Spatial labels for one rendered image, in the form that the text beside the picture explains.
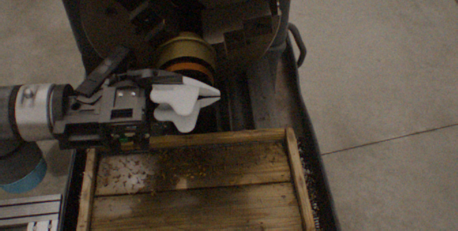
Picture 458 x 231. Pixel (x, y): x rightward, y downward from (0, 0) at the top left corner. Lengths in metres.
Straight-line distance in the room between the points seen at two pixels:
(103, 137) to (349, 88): 1.67
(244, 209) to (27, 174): 0.33
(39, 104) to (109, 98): 0.09
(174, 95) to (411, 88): 1.74
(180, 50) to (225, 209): 0.27
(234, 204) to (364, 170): 1.20
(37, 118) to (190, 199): 0.28
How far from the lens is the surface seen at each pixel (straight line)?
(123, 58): 0.67
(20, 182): 0.75
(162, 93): 0.60
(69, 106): 0.63
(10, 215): 1.62
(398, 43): 2.45
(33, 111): 0.62
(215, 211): 0.75
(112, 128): 0.58
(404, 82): 2.26
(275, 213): 0.75
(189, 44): 0.64
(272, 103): 0.90
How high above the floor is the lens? 1.55
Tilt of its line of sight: 50 degrees down
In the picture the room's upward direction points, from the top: straight up
